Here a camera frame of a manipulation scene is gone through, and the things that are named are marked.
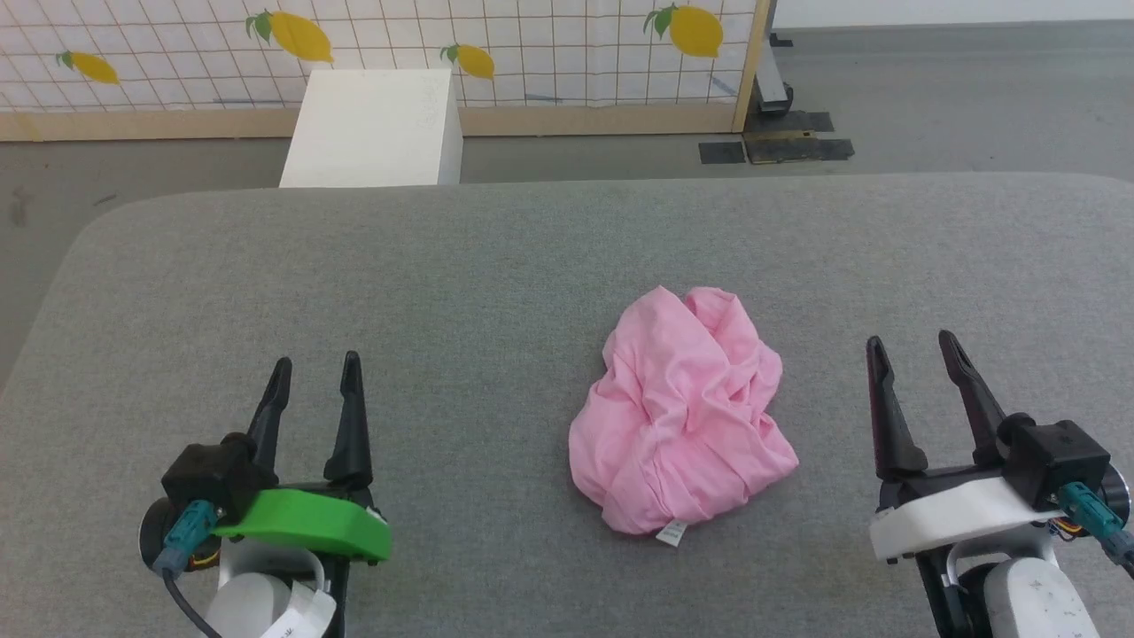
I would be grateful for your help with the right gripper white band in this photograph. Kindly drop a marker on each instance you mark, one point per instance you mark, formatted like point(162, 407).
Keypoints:
point(957, 518)

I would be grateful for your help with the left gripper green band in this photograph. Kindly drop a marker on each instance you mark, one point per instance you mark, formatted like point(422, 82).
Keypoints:
point(310, 525)

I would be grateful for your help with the pink garment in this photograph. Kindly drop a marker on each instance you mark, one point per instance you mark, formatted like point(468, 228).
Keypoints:
point(678, 416)

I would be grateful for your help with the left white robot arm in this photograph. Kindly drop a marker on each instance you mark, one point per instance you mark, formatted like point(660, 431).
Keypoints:
point(257, 602)

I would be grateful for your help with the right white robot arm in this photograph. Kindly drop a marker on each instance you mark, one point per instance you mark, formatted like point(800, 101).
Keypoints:
point(1032, 598)

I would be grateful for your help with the white paper label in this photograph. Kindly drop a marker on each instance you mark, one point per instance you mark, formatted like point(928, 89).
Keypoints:
point(301, 613)

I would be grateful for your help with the grey upholstered sofa surface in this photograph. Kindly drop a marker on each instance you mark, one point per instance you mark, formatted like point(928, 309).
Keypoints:
point(496, 292)

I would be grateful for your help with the white box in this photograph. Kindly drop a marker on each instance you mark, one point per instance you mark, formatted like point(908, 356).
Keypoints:
point(372, 128)

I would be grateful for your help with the large black floor mat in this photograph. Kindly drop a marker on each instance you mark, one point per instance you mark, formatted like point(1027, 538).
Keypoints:
point(797, 142)

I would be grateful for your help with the small black floor mat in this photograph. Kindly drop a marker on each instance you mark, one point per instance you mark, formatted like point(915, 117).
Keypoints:
point(722, 152)

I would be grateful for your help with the grey metal stand with caster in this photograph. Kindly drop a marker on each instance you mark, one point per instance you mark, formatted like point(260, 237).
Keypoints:
point(772, 84)

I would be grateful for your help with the lemon print grid screen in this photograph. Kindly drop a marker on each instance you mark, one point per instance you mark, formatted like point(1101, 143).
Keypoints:
point(549, 53)

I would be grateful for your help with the left black wrist camera box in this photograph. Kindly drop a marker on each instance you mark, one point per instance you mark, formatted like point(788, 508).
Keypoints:
point(213, 474)

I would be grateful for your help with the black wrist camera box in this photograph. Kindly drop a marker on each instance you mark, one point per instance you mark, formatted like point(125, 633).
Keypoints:
point(1059, 456)
point(213, 474)

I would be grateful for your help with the right black wrist camera box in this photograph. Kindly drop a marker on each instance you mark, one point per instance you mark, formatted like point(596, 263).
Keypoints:
point(1059, 456)

